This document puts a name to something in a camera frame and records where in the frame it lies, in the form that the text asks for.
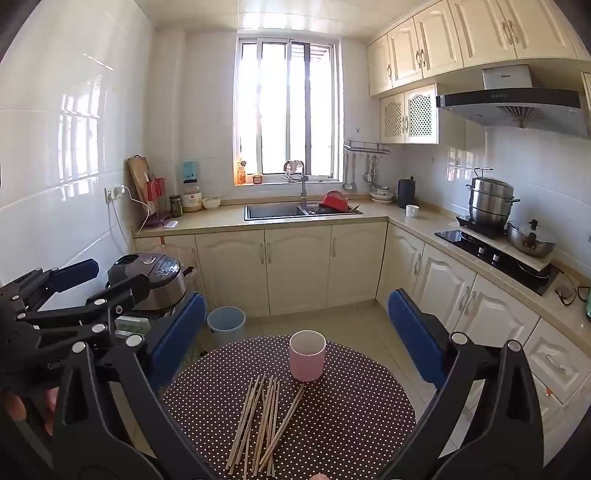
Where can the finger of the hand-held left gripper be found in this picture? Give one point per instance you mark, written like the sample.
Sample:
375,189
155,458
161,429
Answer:
115,295
74,273

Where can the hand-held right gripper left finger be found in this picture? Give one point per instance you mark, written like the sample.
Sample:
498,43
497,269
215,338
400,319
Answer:
178,332

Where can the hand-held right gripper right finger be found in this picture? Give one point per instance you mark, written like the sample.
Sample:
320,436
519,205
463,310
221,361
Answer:
411,337

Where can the pink cup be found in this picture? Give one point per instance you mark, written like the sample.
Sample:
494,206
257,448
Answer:
307,364

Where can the bunch of wooden chopsticks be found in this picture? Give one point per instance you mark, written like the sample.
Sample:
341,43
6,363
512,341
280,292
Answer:
270,397

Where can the person's left hand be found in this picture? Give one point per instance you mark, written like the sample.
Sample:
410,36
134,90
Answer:
16,408

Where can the white storage cart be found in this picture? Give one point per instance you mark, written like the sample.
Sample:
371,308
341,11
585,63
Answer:
131,325

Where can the silver rice cooker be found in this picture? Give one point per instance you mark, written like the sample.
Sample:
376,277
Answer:
161,281

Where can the blue trash bin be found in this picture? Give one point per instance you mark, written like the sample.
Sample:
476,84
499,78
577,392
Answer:
226,327

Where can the purple pouch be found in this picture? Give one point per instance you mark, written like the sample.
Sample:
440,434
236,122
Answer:
154,222

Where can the small white box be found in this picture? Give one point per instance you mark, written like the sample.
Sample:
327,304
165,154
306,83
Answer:
171,224

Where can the small dark glass jar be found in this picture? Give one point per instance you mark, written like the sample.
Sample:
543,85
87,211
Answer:
175,207

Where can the black gas stove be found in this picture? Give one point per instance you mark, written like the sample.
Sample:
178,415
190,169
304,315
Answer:
494,258

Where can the wooden cutting board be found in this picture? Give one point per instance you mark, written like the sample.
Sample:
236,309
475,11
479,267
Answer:
138,177

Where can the large plastic jar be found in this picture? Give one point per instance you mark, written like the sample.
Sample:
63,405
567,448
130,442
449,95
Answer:
191,201

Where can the small white cup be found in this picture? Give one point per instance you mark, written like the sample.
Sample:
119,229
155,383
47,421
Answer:
412,211

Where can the beige wooden board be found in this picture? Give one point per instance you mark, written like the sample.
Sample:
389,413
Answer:
503,247

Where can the white bowl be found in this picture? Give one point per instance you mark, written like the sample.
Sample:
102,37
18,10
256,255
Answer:
212,204

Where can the black kettle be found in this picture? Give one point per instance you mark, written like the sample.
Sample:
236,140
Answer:
406,194

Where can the stacked white dishes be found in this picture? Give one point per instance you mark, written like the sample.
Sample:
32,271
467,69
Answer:
382,196

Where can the teal carton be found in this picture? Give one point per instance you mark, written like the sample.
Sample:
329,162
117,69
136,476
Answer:
190,171

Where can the steel kitchen sink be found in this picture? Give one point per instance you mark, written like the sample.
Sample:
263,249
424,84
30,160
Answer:
272,211

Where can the steel wok with lid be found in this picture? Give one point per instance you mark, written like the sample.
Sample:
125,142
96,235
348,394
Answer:
531,240

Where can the black pan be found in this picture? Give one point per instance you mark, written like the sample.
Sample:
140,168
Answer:
323,210

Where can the red pot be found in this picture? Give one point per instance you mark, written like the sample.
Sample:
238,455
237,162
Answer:
334,201

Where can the steel steamer pot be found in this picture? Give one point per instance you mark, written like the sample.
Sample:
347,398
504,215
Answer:
491,203

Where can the steel ladle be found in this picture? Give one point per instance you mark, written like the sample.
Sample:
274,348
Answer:
349,186

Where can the steel skimmer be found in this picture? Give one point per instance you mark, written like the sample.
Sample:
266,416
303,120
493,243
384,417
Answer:
368,176

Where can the orange bottle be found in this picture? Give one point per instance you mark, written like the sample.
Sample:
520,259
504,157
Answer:
240,175

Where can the green appliance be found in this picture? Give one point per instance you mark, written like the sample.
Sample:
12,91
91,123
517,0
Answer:
589,304

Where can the steel faucet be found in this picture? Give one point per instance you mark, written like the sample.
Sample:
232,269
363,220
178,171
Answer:
303,189

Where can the dishcloth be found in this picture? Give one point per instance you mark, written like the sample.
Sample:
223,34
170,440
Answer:
293,167

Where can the cream lattice door cabinet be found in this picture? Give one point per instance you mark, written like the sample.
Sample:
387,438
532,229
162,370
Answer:
408,115

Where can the kitchen window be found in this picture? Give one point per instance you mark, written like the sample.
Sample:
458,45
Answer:
286,110

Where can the black range hood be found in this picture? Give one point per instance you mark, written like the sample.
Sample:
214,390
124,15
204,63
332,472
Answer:
508,99

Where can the white wall socket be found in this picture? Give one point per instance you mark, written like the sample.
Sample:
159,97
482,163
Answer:
113,194

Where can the steel utensil rail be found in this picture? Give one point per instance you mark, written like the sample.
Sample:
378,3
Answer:
367,147

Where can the cream wall cabinets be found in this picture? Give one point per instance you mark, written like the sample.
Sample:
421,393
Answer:
438,46

